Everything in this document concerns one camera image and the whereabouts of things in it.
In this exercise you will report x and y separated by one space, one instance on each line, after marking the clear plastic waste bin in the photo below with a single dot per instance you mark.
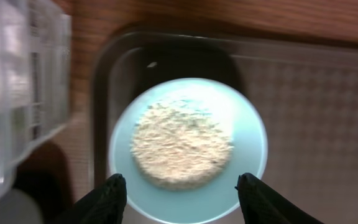
35 38

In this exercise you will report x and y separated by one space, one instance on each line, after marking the brown serving tray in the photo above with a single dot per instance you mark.
307 96

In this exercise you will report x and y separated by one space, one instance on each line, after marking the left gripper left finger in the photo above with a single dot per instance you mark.
102 205

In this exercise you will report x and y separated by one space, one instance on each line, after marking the light blue rice bowl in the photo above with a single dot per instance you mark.
181 147

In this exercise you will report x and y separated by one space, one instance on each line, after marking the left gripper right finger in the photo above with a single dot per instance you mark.
260 204

